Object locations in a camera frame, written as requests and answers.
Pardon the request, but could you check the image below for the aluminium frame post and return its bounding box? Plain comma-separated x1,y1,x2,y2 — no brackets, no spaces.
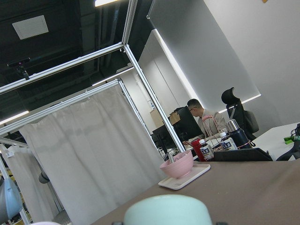
0,0,185,152

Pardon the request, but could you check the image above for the white curtain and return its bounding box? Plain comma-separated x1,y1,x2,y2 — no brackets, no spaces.
20,86,164,225

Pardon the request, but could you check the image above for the dark thermos bottle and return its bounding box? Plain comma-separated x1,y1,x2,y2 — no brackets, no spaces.
226,119,252,149

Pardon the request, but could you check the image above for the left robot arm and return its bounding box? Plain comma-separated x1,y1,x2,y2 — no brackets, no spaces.
0,178,23,224

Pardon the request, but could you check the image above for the man at desk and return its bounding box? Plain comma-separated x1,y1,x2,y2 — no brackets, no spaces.
187,99,227,139

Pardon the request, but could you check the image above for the cream plastic tray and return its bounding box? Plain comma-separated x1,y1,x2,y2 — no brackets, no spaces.
158,164,211,190

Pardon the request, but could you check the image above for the mint green cup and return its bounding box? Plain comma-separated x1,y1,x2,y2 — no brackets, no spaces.
123,195,213,225

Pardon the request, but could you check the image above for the black office chair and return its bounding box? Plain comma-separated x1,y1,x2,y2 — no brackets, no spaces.
221,87,259,141

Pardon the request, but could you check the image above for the labelled drink bottle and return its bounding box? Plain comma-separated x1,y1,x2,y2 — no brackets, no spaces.
220,132,238,150
199,139,214,161

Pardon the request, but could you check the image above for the pink bowl with ice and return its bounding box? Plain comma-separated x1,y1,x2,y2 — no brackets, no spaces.
159,150,194,178

